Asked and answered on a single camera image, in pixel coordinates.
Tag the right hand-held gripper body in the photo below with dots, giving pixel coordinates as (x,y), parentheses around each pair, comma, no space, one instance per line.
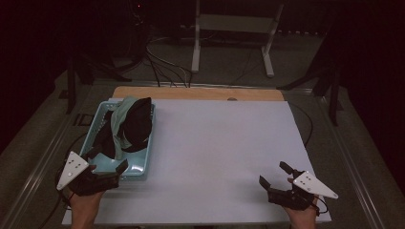
(313,185)

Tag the wooden board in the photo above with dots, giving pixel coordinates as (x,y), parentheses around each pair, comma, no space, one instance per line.
(197,93)

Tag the light blue plastic basket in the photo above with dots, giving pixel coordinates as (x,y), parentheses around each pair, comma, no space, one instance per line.
(137,162)

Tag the metal frame rail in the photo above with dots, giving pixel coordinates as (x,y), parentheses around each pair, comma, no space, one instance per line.
(35,171)
(350,159)
(207,85)

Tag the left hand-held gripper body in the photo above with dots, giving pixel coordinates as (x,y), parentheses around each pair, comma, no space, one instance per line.
(72,168)

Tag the white table mat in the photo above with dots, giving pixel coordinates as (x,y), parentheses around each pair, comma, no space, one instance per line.
(210,152)

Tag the person's right hand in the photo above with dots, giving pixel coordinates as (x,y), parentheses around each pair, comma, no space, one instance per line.
(302,218)

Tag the person's left hand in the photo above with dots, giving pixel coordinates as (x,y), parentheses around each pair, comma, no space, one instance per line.
(84,206)

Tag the black stand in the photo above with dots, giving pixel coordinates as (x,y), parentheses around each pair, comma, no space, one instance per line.
(333,95)
(72,86)

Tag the teal cloth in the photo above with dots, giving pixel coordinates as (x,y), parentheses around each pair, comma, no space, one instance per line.
(119,118)

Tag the white metal stand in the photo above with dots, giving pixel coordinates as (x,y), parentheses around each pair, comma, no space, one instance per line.
(235,23)

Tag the black cloth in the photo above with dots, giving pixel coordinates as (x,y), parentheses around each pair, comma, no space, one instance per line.
(138,124)

